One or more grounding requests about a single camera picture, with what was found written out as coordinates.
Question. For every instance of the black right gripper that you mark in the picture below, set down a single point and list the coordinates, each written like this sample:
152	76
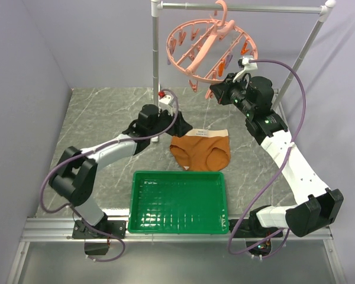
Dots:
227	86

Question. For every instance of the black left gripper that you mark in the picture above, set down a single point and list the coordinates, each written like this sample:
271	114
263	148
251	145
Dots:
180	127

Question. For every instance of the pink clothes peg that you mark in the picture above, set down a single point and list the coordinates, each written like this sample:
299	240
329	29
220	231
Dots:
209	94

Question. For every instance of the orange underwear with cream waistband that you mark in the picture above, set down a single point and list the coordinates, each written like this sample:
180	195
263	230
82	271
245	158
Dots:
202	150

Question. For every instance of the pink round clip hanger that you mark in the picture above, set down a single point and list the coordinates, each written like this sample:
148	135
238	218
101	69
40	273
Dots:
197	47

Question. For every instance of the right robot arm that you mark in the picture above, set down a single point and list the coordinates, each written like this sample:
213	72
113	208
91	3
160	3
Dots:
317	205

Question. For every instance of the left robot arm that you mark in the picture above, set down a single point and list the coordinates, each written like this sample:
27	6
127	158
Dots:
75	175

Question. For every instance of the orange clothes peg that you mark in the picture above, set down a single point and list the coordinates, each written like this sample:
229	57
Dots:
222	66

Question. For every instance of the purple clothes peg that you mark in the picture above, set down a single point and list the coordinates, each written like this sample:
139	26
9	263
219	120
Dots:
228	59

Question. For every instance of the green plastic tray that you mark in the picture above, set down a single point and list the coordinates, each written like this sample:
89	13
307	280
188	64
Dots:
173	202

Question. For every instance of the metal clothes rack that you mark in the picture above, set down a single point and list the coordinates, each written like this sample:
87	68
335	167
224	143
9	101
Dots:
157	7

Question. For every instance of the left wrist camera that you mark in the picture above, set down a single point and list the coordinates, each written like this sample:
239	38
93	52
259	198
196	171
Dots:
166	102

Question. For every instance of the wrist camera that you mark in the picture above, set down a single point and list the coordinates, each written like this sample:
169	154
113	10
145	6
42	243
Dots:
246	65
166	102

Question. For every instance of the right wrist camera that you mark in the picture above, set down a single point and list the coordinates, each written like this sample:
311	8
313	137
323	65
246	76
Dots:
246	65

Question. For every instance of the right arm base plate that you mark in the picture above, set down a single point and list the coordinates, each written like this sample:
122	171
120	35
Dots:
245	231

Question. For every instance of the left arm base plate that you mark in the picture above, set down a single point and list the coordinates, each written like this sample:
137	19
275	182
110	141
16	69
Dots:
98	240

